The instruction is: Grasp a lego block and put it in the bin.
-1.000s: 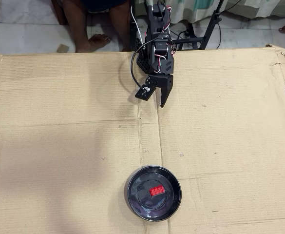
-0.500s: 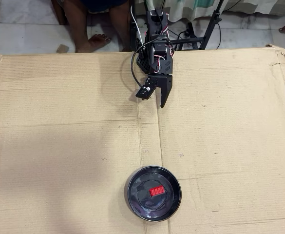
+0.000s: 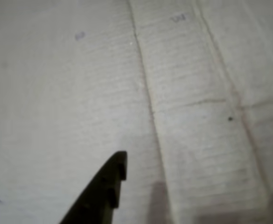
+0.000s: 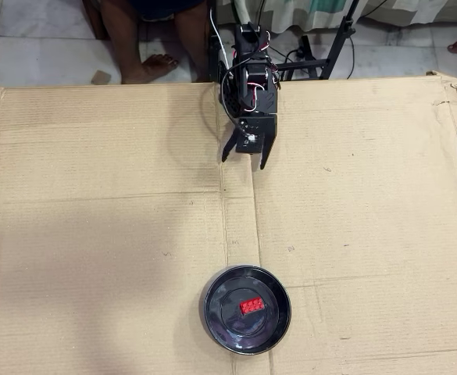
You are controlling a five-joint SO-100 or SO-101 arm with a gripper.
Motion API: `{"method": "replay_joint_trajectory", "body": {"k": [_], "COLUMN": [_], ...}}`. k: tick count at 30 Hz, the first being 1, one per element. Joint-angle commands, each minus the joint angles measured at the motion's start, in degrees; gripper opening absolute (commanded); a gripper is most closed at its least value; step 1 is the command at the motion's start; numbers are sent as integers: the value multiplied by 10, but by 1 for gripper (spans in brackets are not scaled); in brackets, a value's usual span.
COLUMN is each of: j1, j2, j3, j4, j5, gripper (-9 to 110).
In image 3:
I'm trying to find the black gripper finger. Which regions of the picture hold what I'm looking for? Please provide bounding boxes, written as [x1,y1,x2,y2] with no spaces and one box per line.
[59,151,128,224]

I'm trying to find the brown cardboard sheet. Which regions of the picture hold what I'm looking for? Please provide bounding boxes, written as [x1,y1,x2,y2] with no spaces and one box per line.
[0,0,273,224]

